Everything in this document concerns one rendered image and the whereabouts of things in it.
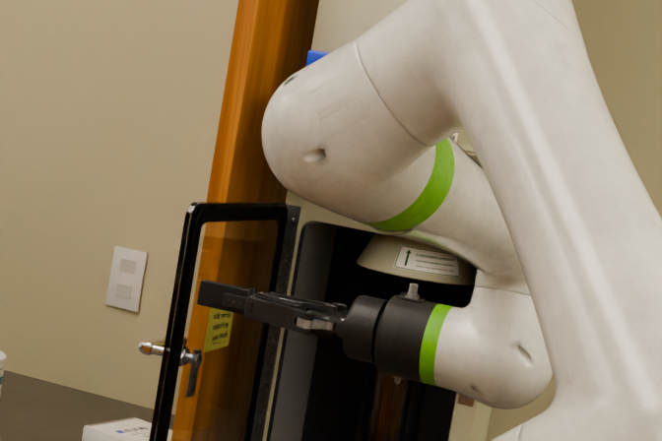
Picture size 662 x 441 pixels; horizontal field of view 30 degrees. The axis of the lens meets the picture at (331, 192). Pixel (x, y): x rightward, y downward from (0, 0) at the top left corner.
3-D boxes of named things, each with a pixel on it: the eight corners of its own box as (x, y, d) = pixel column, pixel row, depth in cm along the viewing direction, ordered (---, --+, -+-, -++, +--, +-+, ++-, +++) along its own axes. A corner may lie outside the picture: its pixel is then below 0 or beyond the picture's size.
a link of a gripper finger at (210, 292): (250, 315, 149) (248, 316, 148) (199, 303, 151) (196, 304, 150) (254, 290, 149) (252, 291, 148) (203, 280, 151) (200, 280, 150)
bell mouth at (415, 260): (377, 258, 190) (383, 223, 190) (489, 281, 184) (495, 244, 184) (339, 264, 174) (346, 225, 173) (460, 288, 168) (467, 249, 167)
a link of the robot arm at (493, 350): (535, 416, 130) (549, 422, 141) (560, 301, 132) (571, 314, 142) (409, 387, 135) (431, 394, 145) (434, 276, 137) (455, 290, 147)
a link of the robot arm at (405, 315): (413, 396, 137) (434, 384, 146) (430, 292, 136) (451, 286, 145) (362, 383, 139) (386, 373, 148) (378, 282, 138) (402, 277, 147)
